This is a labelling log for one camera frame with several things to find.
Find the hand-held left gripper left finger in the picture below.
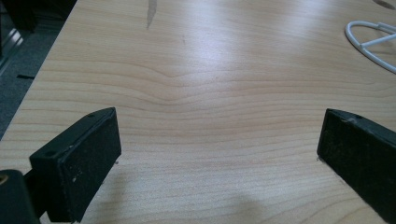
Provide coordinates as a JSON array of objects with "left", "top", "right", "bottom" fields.
[{"left": 28, "top": 106, "right": 122, "bottom": 224}]

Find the white wire rack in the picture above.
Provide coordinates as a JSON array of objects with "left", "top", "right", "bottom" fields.
[{"left": 345, "top": 21, "right": 396, "bottom": 75}]

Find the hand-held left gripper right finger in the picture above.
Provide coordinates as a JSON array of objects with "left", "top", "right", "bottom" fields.
[{"left": 316, "top": 107, "right": 396, "bottom": 224}]

